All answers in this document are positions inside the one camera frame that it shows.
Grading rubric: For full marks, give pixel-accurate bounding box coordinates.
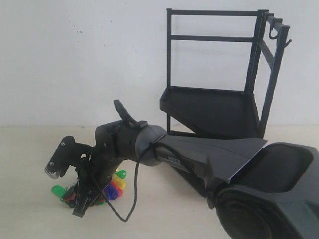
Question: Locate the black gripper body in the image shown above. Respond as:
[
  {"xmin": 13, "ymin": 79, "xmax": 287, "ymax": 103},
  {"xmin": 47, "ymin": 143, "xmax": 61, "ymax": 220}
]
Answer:
[{"xmin": 74, "ymin": 100, "xmax": 147, "ymax": 189}]

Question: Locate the bunch of colourful key tags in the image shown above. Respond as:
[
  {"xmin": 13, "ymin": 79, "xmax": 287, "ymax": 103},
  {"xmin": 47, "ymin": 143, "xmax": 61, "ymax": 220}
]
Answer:
[{"xmin": 51, "ymin": 168, "xmax": 127, "ymax": 208}]

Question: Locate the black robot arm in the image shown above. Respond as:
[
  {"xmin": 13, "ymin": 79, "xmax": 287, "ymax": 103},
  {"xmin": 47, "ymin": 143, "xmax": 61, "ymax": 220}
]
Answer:
[{"xmin": 44, "ymin": 100, "xmax": 319, "ymax": 239}]

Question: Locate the black two-tier metal rack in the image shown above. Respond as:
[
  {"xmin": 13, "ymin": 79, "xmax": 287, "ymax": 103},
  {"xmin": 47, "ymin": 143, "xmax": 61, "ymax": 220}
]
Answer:
[{"xmin": 159, "ymin": 8, "xmax": 291, "ymax": 139}]

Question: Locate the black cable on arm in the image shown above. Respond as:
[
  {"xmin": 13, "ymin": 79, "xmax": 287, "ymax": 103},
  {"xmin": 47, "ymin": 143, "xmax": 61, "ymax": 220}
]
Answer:
[{"xmin": 86, "ymin": 141, "xmax": 162, "ymax": 222}]

